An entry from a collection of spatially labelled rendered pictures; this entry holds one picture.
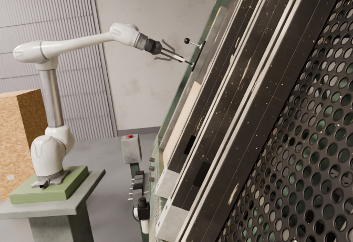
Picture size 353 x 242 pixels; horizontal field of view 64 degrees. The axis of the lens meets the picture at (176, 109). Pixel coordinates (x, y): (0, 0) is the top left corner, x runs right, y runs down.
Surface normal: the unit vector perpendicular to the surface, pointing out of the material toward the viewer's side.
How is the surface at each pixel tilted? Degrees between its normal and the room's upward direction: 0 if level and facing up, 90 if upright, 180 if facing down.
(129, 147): 90
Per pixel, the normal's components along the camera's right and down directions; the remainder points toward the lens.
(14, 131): 0.00, 0.22
